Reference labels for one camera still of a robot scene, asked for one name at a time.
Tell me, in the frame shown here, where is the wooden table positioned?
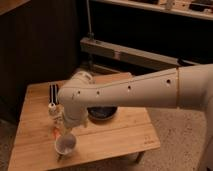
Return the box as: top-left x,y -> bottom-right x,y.
8,82 -> 160,171

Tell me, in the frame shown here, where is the wooden shelf with items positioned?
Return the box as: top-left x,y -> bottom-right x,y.
93,0 -> 213,21

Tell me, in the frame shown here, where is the small white figurine stack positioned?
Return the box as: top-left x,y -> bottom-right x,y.
48,103 -> 63,130

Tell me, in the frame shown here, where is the black round bowl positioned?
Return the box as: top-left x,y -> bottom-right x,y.
87,106 -> 117,121

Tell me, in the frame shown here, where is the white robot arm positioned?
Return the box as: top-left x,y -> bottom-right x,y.
58,64 -> 213,171

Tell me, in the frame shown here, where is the metal vertical pole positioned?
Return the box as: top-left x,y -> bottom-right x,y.
86,0 -> 94,41

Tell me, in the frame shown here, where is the black striped flat object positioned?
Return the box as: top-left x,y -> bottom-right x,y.
49,84 -> 59,104

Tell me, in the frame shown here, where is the grey metal rail beam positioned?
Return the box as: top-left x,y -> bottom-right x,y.
80,37 -> 196,70

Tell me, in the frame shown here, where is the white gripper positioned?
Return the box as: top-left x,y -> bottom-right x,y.
60,113 -> 88,135

